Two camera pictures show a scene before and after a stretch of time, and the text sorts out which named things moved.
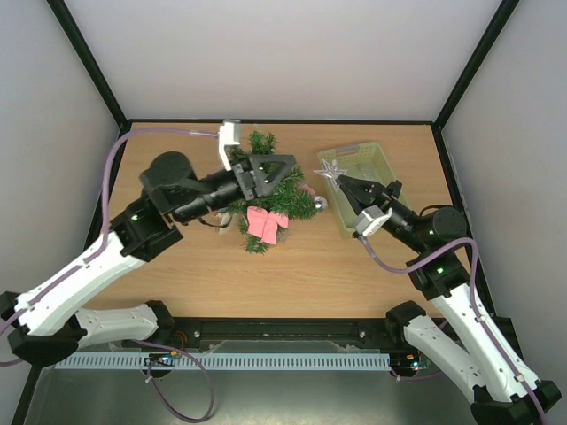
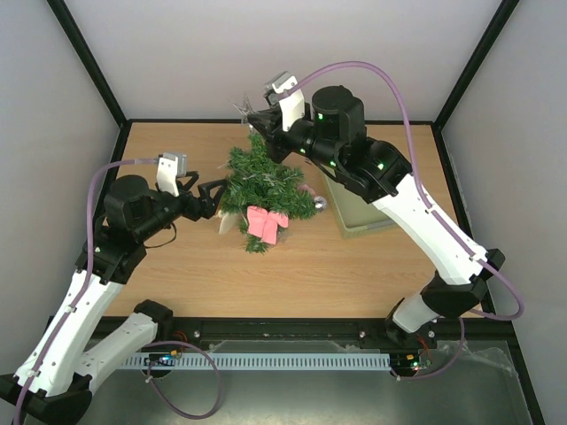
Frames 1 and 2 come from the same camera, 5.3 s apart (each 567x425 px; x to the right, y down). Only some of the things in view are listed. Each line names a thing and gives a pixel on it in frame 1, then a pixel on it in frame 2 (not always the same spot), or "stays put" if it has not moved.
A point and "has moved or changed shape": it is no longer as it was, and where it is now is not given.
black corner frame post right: x=496 y=25 stays put
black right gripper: x=384 y=202 -> x=275 y=136
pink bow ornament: x=264 y=225 stays put
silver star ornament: x=330 y=171 has moved or changed shape
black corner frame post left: x=88 y=61 stays put
